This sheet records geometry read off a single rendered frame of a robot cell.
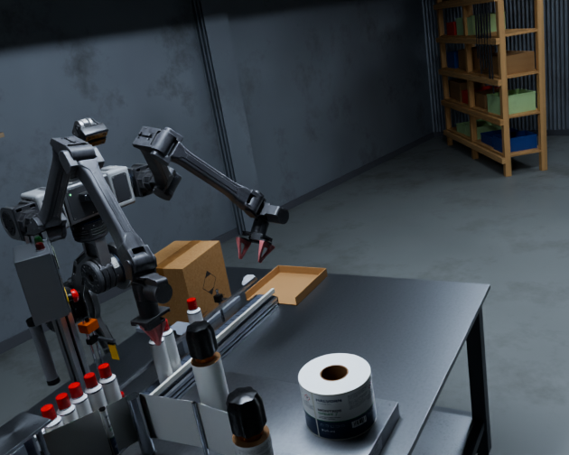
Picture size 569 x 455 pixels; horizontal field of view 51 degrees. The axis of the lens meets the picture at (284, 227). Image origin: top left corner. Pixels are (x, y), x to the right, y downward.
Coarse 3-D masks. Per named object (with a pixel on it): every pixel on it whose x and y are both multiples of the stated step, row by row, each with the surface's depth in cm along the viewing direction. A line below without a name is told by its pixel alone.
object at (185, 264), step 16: (192, 240) 263; (160, 256) 249; (176, 256) 246; (192, 256) 243; (208, 256) 248; (160, 272) 237; (176, 272) 233; (192, 272) 238; (208, 272) 248; (224, 272) 260; (176, 288) 236; (192, 288) 238; (208, 288) 248; (224, 288) 260; (160, 304) 243; (176, 304) 239; (208, 304) 248; (176, 320) 243
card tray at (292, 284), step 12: (264, 276) 275; (276, 276) 282; (288, 276) 279; (300, 276) 277; (312, 276) 275; (324, 276) 271; (252, 288) 266; (264, 288) 271; (276, 288) 269; (288, 288) 267; (300, 288) 265; (312, 288) 262; (288, 300) 255; (300, 300) 252
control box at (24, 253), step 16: (48, 240) 172; (16, 256) 160; (32, 256) 157; (48, 256) 158; (32, 272) 157; (48, 272) 159; (32, 288) 158; (48, 288) 160; (64, 288) 165; (32, 304) 159; (48, 304) 161; (64, 304) 163; (48, 320) 162
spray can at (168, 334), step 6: (168, 324) 199; (168, 330) 199; (168, 336) 198; (168, 342) 198; (174, 342) 200; (168, 348) 199; (174, 348) 200; (168, 354) 200; (174, 354) 200; (174, 360) 201; (180, 360) 203; (174, 366) 201; (180, 366) 203
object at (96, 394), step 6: (90, 372) 173; (84, 378) 171; (90, 378) 170; (96, 378) 172; (90, 384) 171; (96, 384) 172; (84, 390) 173; (90, 390) 171; (96, 390) 171; (102, 390) 173; (90, 396) 171; (96, 396) 171; (102, 396) 173; (90, 402) 172; (96, 402) 172; (102, 402) 173; (96, 408) 172
